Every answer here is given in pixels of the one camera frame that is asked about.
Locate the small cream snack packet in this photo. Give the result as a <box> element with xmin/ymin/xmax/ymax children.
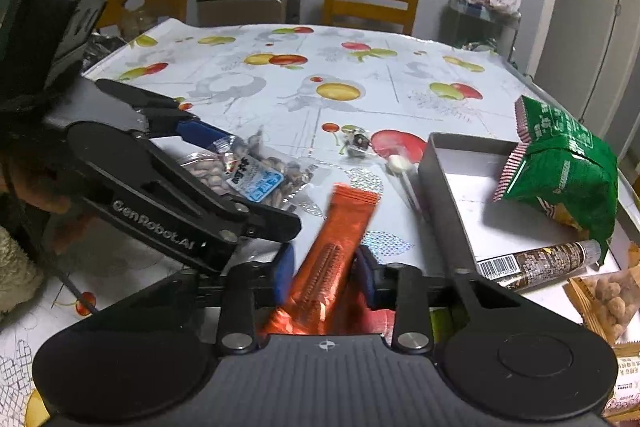
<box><xmin>601</xmin><ymin>346</ymin><xmax>640</xmax><ymax>424</ymax></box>

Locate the white wardrobe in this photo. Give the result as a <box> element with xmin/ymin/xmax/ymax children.
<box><xmin>529</xmin><ymin>0</ymin><xmax>640</xmax><ymax>148</ymax></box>

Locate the brown snack tube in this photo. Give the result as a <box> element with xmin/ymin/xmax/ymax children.
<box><xmin>476</xmin><ymin>238</ymin><xmax>603</xmax><ymax>291</ymax></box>

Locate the metal rack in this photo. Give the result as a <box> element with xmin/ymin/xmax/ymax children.
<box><xmin>439</xmin><ymin>0</ymin><xmax>522</xmax><ymax>58</ymax></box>

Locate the black plastic bag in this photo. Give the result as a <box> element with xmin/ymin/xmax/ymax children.
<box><xmin>81</xmin><ymin>33</ymin><xmax>127</xmax><ymax>68</ymax></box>

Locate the white wrapped lollipop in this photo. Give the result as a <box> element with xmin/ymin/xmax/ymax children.
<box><xmin>386</xmin><ymin>153</ymin><xmax>428</xmax><ymax>219</ymax></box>

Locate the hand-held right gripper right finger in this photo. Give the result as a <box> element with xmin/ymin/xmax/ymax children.
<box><xmin>355</xmin><ymin>247</ymin><xmax>562</xmax><ymax>354</ymax></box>

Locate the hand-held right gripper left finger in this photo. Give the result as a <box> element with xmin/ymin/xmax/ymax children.
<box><xmin>99</xmin><ymin>242</ymin><xmax>297</xmax><ymax>356</ymax></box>

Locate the person's left forearm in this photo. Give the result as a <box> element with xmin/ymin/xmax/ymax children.
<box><xmin>0</xmin><ymin>226</ymin><xmax>47</xmax><ymax>324</ymax></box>

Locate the long orange snack bar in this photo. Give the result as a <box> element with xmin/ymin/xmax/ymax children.
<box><xmin>264</xmin><ymin>183</ymin><xmax>384</xmax><ymax>339</ymax></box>

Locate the beige cabinet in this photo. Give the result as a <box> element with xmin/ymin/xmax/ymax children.
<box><xmin>194</xmin><ymin>0</ymin><xmax>302</xmax><ymax>28</ymax></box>

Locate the grey shallow box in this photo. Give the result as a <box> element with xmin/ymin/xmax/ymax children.
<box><xmin>416</xmin><ymin>131</ymin><xmax>640</xmax><ymax>425</ymax></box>

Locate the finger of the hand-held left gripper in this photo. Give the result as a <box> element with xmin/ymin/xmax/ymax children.
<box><xmin>94</xmin><ymin>78</ymin><xmax>237</xmax><ymax>154</ymax></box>
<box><xmin>149</xmin><ymin>151</ymin><xmax>303</xmax><ymax>244</ymax></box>

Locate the orange-edged peanut packet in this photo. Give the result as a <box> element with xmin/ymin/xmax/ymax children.
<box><xmin>566</xmin><ymin>268</ymin><xmax>640</xmax><ymax>349</ymax></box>

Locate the yellow wooden chair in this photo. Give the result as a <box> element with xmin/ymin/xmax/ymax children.
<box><xmin>96</xmin><ymin>0</ymin><xmax>189</xmax><ymax>38</ymax></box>
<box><xmin>321</xmin><ymin>0</ymin><xmax>422</xmax><ymax>36</ymax></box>

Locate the clear packet of nuts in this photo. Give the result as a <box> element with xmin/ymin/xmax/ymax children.
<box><xmin>179</xmin><ymin>128</ymin><xmax>322</xmax><ymax>214</ymax></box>

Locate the green snack bag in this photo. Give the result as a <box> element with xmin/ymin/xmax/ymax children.
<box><xmin>491</xmin><ymin>95</ymin><xmax>619</xmax><ymax>266</ymax></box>

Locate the fruit-printed tablecloth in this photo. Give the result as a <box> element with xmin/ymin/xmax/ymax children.
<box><xmin>0</xmin><ymin>19</ymin><xmax>637</xmax><ymax>427</ymax></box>

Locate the person's left hand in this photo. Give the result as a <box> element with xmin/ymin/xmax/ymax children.
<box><xmin>7</xmin><ymin>151</ymin><xmax>97</xmax><ymax>254</ymax></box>

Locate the small dark wrapped candy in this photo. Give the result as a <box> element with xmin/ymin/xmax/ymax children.
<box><xmin>339</xmin><ymin>126</ymin><xmax>372</xmax><ymax>156</ymax></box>

